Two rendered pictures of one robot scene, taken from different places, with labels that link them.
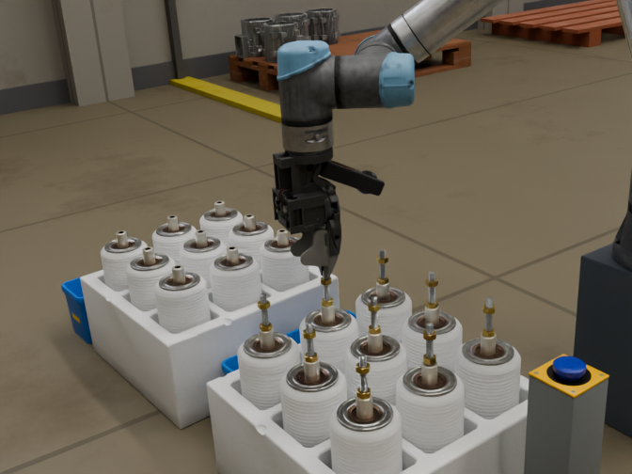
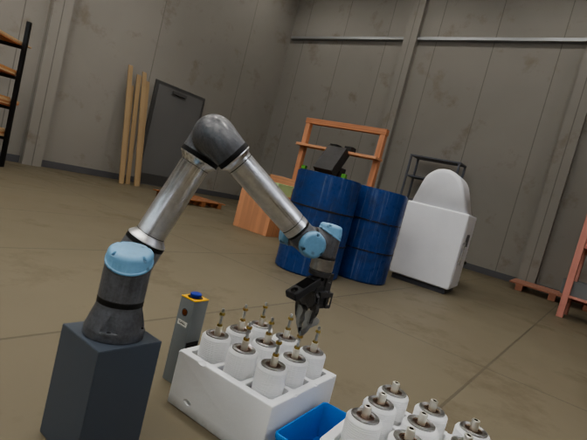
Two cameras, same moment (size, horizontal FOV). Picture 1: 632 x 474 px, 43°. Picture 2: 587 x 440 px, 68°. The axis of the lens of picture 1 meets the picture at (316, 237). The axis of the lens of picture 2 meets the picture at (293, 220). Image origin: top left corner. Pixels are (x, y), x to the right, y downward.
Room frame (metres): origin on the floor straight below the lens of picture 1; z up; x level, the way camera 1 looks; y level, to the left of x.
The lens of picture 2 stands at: (2.37, -0.64, 0.79)
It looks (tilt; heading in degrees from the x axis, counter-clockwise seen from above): 5 degrees down; 158
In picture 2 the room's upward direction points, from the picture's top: 14 degrees clockwise
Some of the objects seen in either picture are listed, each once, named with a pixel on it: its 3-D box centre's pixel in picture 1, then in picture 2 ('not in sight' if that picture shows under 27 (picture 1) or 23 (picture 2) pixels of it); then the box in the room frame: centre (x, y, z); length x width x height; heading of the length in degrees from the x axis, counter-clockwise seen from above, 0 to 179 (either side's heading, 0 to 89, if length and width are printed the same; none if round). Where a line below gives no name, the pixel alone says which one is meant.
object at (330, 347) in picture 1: (331, 368); (287, 383); (1.14, -0.01, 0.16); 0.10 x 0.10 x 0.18
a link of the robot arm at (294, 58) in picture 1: (307, 82); (327, 240); (1.13, 0.00, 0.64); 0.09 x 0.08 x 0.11; 83
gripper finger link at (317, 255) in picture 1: (317, 256); (304, 318); (1.11, 0.00, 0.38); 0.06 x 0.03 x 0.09; 112
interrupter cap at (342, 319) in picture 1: (328, 320); (294, 357); (1.14, -0.01, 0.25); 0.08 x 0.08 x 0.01
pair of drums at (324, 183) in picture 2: not in sight; (343, 228); (-1.55, 1.53, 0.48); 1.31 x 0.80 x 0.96; 117
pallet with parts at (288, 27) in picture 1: (349, 43); not in sight; (4.38, -0.25, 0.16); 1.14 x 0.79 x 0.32; 119
